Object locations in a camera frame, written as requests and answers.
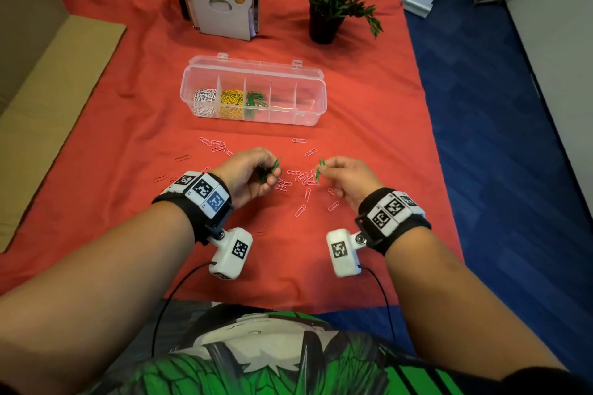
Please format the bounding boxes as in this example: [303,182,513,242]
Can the colored paper clips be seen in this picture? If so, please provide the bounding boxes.
[153,135,342,238]

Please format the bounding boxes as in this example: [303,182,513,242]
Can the person's left hand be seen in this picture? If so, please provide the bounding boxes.
[211,147,282,209]

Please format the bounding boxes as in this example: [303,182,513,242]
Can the pile of yellow paper clips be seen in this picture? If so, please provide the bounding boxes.
[218,89,245,120]

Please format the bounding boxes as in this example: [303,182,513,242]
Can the person's right hand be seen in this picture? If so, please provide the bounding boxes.
[319,156,384,213]

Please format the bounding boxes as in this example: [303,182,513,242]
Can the white paw-shaped bookend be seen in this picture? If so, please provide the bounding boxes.
[183,0,255,42]

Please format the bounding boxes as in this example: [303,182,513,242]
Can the black white marker wristband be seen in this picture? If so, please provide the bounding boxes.
[151,171,234,246]
[355,187,432,257]

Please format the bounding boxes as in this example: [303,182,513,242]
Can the red tablecloth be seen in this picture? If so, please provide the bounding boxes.
[0,0,465,315]

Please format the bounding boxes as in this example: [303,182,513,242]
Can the clear plastic compartment box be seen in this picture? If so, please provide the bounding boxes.
[179,52,329,127]

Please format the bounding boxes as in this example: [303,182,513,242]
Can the person's right forearm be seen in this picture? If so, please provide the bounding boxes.
[384,225,570,381]

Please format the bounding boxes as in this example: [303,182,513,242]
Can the large brown cardboard box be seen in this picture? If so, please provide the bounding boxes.
[0,0,127,254]

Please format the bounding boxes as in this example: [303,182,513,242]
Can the pile of green paper clips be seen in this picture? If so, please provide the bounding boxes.
[244,91,269,119]

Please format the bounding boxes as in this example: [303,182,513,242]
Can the person's left forearm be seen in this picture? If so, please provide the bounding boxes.
[0,200,195,395]

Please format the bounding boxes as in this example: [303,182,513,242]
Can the pile of white paper clips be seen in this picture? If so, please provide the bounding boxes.
[192,88,218,119]

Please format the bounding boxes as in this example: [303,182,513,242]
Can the small green clip bunch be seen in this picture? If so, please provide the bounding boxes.
[258,157,283,185]

